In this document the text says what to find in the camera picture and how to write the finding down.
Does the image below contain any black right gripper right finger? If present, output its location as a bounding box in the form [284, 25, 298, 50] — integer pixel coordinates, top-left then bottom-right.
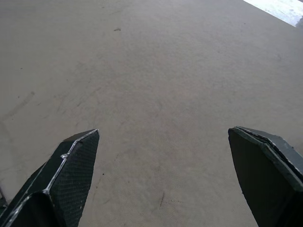
[228, 126, 303, 227]

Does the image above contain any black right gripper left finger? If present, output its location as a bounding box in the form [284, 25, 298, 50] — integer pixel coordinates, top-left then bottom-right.
[0, 129, 100, 227]

